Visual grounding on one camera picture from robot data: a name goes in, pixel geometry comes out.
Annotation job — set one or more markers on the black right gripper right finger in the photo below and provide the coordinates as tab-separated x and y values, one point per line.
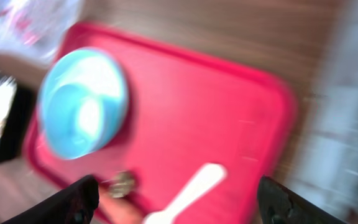
280	205

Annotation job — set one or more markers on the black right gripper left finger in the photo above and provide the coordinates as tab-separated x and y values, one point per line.
75	204

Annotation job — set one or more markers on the light blue bowl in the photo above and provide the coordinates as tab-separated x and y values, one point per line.
74	121

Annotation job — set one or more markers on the grey dishwasher rack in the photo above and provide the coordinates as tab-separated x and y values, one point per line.
326	168

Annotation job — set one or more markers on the orange carrot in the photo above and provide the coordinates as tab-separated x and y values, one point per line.
118	210

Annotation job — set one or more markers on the brown food scrap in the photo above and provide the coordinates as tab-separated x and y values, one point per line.
122	184

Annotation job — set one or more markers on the white plastic spoon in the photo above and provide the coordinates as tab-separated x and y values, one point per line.
205	179

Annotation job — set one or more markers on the black tray bin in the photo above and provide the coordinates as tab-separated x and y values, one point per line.
17	121

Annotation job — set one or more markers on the light blue plate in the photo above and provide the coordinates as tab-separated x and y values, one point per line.
102	74

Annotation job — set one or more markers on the red plastic tray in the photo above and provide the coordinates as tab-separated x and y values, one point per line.
186	109

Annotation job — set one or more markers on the clear plastic bin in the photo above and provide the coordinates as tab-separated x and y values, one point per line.
34	29

